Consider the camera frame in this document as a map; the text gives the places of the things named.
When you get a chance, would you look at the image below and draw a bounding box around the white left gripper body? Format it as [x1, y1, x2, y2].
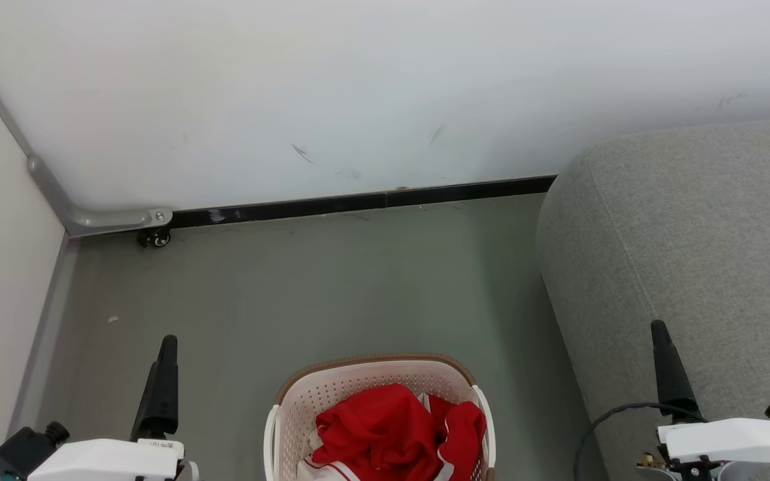
[27, 438, 199, 481]

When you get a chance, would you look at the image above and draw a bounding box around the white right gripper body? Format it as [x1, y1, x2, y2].
[636, 418, 770, 481]

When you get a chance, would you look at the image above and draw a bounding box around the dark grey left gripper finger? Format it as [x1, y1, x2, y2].
[130, 335, 179, 442]

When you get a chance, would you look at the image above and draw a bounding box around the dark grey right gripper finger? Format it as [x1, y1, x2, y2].
[650, 319, 704, 424]

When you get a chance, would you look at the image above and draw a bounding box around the large red white-striped garment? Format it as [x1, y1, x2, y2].
[297, 383, 443, 481]

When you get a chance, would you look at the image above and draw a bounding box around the grey fabric sofa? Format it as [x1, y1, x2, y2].
[535, 117, 770, 481]

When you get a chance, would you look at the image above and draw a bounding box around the small black caster wheel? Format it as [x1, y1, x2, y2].
[136, 228, 172, 249]

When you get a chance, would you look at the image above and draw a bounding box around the white perforated laundry basket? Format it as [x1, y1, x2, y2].
[263, 353, 497, 481]

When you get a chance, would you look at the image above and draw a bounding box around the small red white-trimmed garment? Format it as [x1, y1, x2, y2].
[424, 394, 489, 481]

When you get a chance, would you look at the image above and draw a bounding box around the black baseboard strip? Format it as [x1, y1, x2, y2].
[171, 175, 557, 230]

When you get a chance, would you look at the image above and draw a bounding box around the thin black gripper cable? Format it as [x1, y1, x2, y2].
[572, 402, 708, 481]

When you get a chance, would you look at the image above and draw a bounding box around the grey partition bottom rail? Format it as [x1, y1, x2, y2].
[7, 234, 82, 443]

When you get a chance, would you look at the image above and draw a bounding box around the grey metal corner bracket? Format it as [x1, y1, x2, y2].
[27, 155, 174, 238]

